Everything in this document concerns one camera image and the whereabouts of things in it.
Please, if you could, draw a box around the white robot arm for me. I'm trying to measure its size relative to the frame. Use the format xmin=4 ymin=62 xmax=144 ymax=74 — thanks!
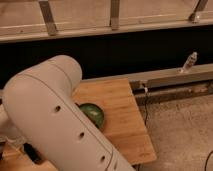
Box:
xmin=0 ymin=55 xmax=134 ymax=171

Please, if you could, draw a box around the green round plate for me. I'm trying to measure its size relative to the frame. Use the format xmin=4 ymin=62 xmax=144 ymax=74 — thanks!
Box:
xmin=79 ymin=103 xmax=105 ymax=129

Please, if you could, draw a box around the wooden table board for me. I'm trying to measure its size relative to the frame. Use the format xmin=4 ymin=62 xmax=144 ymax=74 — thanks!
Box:
xmin=0 ymin=79 xmax=157 ymax=171

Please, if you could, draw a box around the small bottle on ledge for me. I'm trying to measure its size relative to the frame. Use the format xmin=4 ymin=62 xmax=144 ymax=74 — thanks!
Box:
xmin=180 ymin=52 xmax=197 ymax=73

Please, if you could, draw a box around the black cable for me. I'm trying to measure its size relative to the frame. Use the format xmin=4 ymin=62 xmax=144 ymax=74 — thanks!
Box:
xmin=142 ymin=84 xmax=150 ymax=127

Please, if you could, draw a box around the middle metal bracket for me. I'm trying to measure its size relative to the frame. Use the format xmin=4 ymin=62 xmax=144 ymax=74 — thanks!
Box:
xmin=110 ymin=0 xmax=120 ymax=30

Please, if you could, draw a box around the metal bracket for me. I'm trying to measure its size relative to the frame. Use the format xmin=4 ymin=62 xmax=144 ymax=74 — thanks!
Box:
xmin=38 ymin=0 xmax=57 ymax=36
xmin=189 ymin=0 xmax=208 ymax=23
xmin=110 ymin=0 xmax=120 ymax=30

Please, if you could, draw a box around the left metal bracket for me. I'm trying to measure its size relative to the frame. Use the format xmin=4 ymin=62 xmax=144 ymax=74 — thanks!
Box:
xmin=38 ymin=0 xmax=57 ymax=36

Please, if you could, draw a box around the right metal bracket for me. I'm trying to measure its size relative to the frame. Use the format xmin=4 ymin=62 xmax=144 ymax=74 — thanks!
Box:
xmin=189 ymin=0 xmax=208 ymax=23

